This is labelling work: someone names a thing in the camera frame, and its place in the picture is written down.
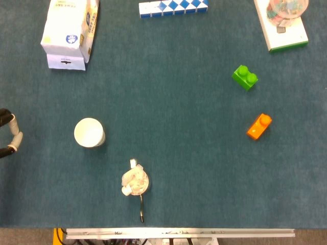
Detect crumpled plastic wrapped items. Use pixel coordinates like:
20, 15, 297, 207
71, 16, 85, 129
121, 159, 149, 197

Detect aluminium frame rail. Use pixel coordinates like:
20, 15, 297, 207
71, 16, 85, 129
65, 228, 295, 240

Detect white green flat box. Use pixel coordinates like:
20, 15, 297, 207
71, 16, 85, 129
253, 0, 309, 53

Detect metal strainer with handle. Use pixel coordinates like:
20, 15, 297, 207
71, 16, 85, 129
122, 170, 151, 224

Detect green toy brick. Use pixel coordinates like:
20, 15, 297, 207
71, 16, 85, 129
231, 65, 259, 91

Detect orange toy brick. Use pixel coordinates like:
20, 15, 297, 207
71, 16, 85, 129
246, 113, 273, 141

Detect yellow frame part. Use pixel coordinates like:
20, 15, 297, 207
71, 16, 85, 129
53, 228, 64, 245

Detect clear jar of colourful clips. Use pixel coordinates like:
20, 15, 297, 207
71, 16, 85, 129
266, 0, 310, 27

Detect white paper cup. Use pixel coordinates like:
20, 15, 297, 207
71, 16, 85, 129
74, 117, 106, 148

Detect white tissue pack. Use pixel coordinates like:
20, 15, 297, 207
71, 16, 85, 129
40, 0, 100, 71

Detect blue white magic snake toy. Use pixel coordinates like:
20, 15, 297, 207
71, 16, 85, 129
138, 0, 209, 19

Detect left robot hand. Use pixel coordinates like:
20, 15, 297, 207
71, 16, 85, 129
0, 108, 24, 159

